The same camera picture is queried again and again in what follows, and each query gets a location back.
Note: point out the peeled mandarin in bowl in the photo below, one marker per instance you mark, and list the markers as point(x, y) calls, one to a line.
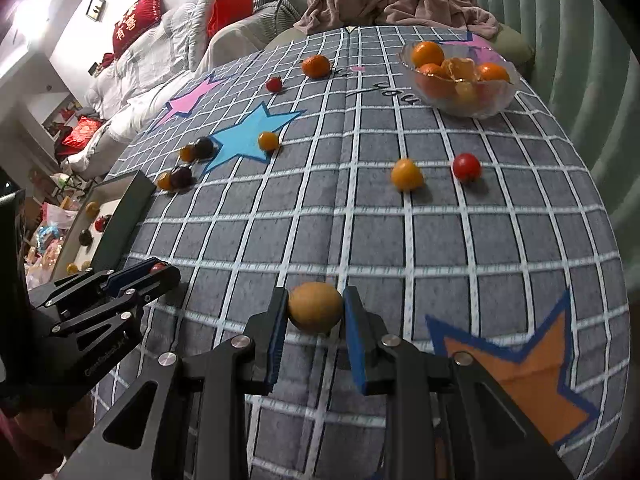
point(460, 69)

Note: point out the dark green white tray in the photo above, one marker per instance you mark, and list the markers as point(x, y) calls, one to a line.
point(124, 198)

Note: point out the orange mandarin top in bowl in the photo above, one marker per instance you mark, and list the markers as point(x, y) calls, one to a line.
point(427, 52)

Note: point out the orange mandarin on table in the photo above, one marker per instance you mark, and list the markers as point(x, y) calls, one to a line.
point(316, 66)

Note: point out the yellow tomato lower left pair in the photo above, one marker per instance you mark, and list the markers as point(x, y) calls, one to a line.
point(163, 181)

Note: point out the dark plum lower left pair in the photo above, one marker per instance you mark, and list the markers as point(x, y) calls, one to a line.
point(181, 177)

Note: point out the colourful clutter pile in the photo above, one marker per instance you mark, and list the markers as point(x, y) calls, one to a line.
point(49, 213)

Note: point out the dark plum pair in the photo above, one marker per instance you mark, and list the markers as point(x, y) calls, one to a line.
point(181, 177)
point(204, 148)

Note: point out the yellow tomato pair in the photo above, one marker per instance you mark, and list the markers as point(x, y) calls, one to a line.
point(163, 181)
point(187, 154)

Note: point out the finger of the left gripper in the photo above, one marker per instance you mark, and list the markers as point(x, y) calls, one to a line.
point(145, 287)
point(86, 289)

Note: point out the small picture frame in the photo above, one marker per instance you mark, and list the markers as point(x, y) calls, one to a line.
point(95, 9)

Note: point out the brown longan front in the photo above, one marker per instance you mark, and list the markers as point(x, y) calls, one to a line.
point(92, 209)

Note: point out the red cushion on floor side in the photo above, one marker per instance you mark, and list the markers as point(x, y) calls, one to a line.
point(71, 141)

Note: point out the small red tomato far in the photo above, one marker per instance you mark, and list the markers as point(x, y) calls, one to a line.
point(274, 84)

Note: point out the red pillow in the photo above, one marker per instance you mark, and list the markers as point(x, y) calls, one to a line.
point(227, 12)

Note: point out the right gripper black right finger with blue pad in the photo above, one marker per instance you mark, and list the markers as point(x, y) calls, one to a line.
point(446, 416)

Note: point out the orange mandarin in bowl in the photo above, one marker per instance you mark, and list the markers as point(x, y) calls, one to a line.
point(492, 72)
point(435, 82)
point(427, 52)

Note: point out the orange mandarin right in bowl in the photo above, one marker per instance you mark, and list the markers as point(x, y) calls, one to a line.
point(492, 72)

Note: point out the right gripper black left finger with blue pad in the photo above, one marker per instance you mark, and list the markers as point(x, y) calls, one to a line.
point(145, 434)

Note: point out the dark plum upper left pair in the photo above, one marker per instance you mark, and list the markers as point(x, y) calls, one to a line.
point(204, 148)

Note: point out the grey checked star tablecloth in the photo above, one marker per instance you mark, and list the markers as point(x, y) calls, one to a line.
point(520, 266)

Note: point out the clear glass fruit bowl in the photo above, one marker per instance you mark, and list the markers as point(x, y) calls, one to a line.
point(477, 99)

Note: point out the red embroidered cushion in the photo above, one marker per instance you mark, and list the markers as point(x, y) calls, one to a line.
point(140, 17)

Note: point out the yellow tomato upper left pair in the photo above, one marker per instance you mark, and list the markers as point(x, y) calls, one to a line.
point(187, 154)

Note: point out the mint green curtain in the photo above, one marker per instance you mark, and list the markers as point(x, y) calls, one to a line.
point(588, 76)

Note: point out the yellow tomato on blue star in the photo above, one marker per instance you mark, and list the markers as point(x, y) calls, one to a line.
point(268, 141)

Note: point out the pink blanket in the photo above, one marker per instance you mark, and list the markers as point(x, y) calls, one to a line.
point(324, 15)

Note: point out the orange mandarin left in bowl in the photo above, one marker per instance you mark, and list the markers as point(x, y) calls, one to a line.
point(435, 82)

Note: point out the white covered sofa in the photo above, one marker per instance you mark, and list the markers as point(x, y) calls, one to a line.
point(132, 90)

